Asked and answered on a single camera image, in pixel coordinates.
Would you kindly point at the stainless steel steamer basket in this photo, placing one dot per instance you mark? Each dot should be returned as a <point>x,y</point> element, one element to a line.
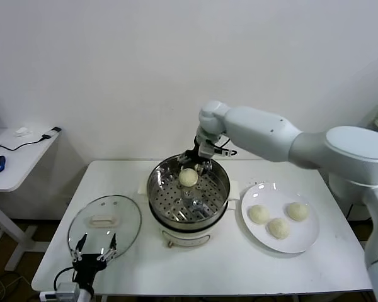
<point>217,185</point>

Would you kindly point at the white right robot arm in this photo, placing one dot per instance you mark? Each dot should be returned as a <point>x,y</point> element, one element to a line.
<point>258,129</point>

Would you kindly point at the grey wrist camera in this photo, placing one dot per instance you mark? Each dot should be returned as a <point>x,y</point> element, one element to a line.
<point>67,290</point>
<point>206,150</point>

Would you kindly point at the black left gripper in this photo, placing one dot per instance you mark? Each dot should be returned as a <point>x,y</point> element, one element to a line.
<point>88,265</point>

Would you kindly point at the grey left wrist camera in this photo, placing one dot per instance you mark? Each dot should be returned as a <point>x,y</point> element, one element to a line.
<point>67,290</point>

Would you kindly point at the cream electric cooker pot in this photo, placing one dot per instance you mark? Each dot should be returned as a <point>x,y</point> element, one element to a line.
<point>182,237</point>

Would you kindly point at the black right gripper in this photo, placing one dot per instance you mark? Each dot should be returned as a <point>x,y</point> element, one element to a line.
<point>193,156</point>

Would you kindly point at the glass pot lid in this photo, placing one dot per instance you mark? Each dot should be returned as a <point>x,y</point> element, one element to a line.
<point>123,217</point>

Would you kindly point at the white steamed baozi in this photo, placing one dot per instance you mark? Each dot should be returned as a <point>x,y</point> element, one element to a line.
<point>188,177</point>
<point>297,211</point>
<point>279,228</point>
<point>259,214</point>

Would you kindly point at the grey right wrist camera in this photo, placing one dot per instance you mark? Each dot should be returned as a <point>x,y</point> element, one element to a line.
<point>206,150</point>

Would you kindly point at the white round plate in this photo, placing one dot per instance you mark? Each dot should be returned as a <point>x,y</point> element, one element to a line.
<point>302,234</point>

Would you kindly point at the small white crumpled object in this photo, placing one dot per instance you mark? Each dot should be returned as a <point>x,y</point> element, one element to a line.
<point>22,132</point>

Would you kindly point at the white side table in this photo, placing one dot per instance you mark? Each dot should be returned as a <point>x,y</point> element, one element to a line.
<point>19,163</point>

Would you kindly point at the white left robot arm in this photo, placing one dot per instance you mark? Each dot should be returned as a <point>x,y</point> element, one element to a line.
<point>85,295</point>

